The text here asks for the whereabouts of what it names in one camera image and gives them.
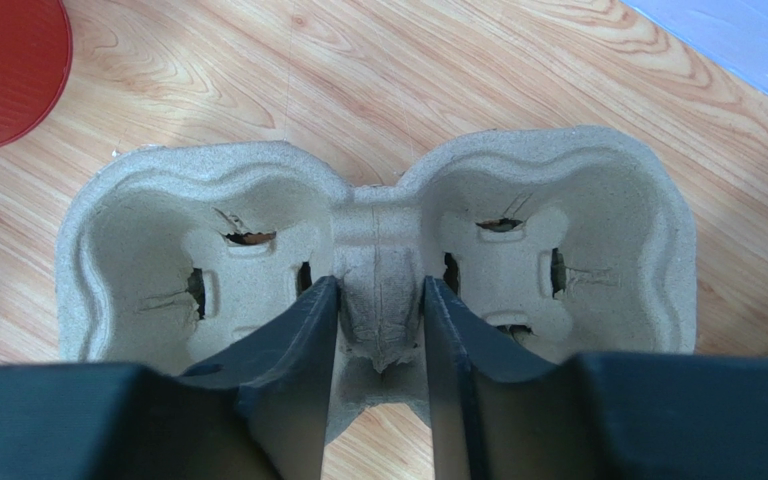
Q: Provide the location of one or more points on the pulp cup carrier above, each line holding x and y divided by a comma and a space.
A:
569, 239

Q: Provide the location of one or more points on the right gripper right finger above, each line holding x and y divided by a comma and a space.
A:
499, 411

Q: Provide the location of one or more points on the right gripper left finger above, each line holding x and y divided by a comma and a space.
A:
256, 410

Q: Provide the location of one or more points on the red straw cup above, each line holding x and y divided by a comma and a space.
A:
36, 51

